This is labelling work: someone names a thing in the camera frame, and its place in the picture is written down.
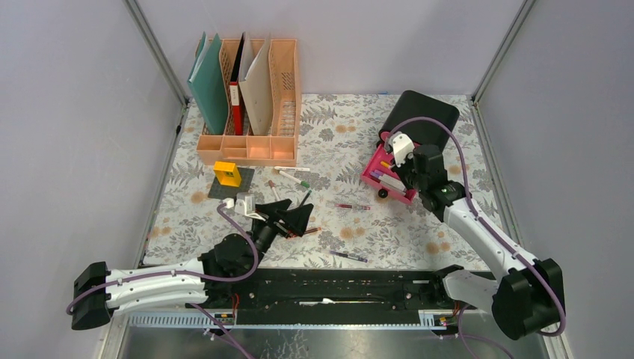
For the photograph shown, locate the white marker green cap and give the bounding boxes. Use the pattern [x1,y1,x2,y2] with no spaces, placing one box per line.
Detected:
[278,170,310,188]

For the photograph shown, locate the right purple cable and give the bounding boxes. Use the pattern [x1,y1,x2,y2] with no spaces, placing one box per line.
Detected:
[388,117,567,359]

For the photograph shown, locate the orange plastic file organizer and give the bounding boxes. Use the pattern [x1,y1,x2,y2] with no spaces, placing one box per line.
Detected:
[196,39,301,167]

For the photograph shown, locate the yellow block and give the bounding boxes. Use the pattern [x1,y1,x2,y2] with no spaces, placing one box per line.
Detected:
[213,161,242,188]

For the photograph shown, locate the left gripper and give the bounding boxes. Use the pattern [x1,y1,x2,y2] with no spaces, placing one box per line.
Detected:
[244,199,313,274]

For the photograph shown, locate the floral table mat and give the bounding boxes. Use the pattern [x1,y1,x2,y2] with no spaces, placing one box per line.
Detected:
[143,94,485,271]

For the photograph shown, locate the purple pen near front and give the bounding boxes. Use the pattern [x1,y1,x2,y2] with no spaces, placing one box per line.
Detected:
[329,251,369,263]

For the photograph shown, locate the grey baseplate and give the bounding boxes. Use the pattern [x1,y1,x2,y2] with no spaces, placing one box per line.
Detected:
[207,167,255,200]

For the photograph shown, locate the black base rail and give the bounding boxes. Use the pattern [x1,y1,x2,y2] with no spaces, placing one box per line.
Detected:
[201,268,456,326]

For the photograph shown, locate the dark red pen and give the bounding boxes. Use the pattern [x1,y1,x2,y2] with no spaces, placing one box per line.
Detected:
[334,203,371,210]

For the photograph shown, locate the purple cable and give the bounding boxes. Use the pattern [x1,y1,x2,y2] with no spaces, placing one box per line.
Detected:
[388,117,567,359]
[65,200,261,359]

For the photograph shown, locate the white purple marker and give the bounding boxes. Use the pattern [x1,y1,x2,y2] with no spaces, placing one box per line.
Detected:
[370,171,406,192]

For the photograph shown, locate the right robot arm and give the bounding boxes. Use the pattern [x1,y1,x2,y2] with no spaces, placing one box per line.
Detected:
[393,144,567,340]

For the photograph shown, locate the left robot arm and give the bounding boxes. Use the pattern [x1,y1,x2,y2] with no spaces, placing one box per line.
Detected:
[66,198,314,331]

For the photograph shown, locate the teal folder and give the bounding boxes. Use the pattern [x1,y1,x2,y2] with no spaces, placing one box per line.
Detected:
[187,32,229,135]

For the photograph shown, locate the white marker black cap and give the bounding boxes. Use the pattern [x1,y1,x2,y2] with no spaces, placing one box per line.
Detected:
[274,166,310,172]

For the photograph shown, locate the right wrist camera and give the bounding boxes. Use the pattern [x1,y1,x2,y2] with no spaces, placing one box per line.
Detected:
[384,132,415,167]

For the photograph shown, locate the black pink drawer box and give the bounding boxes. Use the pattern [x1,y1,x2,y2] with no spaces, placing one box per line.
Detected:
[360,90,460,205]

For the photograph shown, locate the beige kraft notebook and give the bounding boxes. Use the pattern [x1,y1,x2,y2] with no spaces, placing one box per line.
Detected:
[238,32,273,136]

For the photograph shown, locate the red binder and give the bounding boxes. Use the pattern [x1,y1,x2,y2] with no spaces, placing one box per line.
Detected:
[229,32,246,135]

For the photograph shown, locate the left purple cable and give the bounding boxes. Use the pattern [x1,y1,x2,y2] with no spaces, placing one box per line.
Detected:
[65,200,261,359]

